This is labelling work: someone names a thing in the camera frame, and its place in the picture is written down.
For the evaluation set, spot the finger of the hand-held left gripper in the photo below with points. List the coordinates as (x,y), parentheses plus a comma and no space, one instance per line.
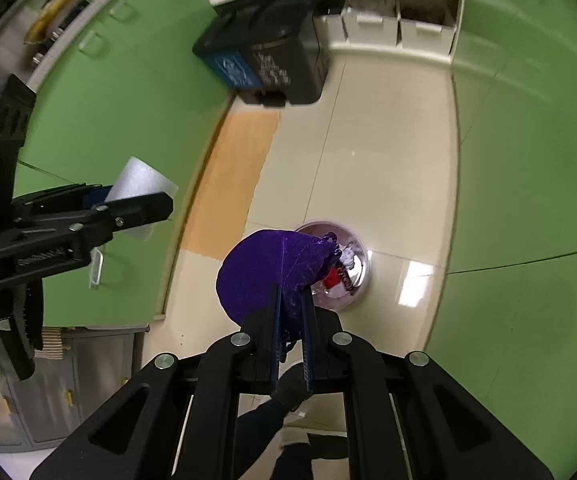
(93,196)
(138,210)

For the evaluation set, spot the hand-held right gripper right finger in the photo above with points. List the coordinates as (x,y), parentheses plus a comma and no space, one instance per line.
(311,355)

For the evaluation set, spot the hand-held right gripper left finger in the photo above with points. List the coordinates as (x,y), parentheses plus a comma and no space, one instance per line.
(268,350)

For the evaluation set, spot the white foam roll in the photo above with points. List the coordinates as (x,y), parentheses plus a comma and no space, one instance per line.
(138,180)

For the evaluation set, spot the purple fabric pouch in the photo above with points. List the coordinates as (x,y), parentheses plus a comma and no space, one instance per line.
(258,275)

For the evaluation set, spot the pink waste bin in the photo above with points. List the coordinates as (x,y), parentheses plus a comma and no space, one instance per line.
(358,280)

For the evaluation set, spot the person's dark pants leg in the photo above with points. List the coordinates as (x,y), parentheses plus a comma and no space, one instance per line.
(263,425)

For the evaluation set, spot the green cabinet front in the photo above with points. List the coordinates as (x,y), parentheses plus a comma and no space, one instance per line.
(518,185)
(118,110)

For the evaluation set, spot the striped cloth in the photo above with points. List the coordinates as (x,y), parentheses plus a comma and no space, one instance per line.
(53,344)

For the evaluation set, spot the grey low cabinet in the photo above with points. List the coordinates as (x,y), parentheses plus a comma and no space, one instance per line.
(68,390)

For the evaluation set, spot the yellowish long object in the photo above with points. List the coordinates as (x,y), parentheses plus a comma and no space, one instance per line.
(58,5)

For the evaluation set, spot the black pedal bin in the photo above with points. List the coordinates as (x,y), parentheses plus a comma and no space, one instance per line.
(268,60)

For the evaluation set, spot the white storage box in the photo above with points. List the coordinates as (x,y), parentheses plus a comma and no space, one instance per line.
(426,30)
(368,27)

